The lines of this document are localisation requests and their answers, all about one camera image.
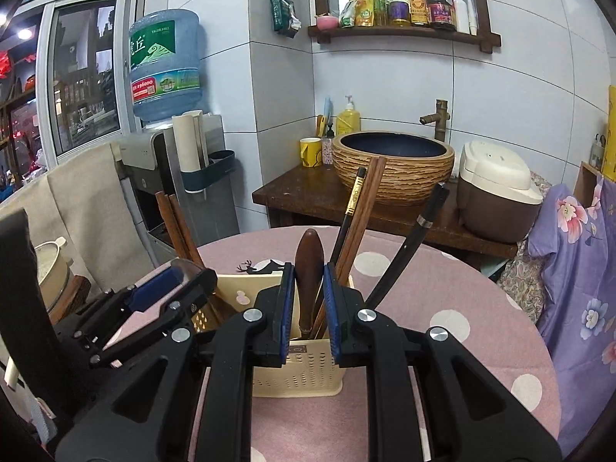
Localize brown and cream rice cooker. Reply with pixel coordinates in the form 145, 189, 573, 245
456, 141, 544, 244

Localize black chopstick with silver band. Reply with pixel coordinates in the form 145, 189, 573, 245
364, 182, 452, 310

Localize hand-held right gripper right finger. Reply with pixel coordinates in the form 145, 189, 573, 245
323, 263, 563, 462

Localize beige cloth cover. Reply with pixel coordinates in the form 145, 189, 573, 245
0, 143, 157, 299

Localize yellow board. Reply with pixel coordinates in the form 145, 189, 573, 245
601, 84, 616, 184

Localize paisley patterned cloth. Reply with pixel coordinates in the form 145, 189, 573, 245
495, 176, 554, 325

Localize yellow soap pump bottle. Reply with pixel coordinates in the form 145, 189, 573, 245
337, 95, 361, 136

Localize wooden wall shelf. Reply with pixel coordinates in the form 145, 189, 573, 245
308, 0, 502, 55

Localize pink polka dot tablecloth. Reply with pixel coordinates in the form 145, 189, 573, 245
103, 225, 561, 462

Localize white paper roll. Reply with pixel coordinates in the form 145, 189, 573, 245
172, 110, 209, 174

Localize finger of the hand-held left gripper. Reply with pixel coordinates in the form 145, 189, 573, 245
88, 268, 218, 369
72, 264, 187, 342

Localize purple floral cloth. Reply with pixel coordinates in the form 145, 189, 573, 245
527, 173, 616, 453

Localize water dispenser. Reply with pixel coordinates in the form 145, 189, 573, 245
118, 113, 241, 263

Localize yellow snack bag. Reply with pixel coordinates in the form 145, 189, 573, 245
339, 0, 373, 27

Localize black chopstick with gold band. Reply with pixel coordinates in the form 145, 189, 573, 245
330, 167, 368, 275

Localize dark wooden spoon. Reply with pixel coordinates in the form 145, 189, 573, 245
295, 228, 325, 341

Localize dark soy sauce bottle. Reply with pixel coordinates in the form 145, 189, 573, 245
426, 0, 455, 30

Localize bamboo style brass faucet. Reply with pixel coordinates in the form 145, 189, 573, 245
420, 99, 450, 142

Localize teal wall holder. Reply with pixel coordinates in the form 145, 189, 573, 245
174, 149, 236, 194

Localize cream perforated utensil holder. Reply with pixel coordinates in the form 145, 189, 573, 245
191, 273, 356, 398

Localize dark wooden cabinet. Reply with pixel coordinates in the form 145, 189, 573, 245
251, 162, 519, 270

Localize window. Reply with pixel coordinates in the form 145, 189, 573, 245
36, 0, 147, 159

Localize yellow mug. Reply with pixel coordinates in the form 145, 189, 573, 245
300, 137, 322, 168

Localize dark wooden stool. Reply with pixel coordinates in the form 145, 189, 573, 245
48, 273, 93, 325

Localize woven pattern wash basin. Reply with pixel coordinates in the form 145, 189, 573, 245
332, 131, 455, 205

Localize purple label oil bottle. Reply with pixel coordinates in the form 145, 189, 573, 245
387, 0, 412, 27

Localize green packet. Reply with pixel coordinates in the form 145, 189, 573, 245
272, 0, 301, 38

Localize white bottle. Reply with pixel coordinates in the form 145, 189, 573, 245
453, 0, 470, 34

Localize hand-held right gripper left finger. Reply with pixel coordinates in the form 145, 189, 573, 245
55, 262, 295, 462

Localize blue water jug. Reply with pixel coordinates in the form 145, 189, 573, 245
127, 8, 203, 131

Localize light wooden box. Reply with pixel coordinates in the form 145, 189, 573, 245
574, 160, 604, 199

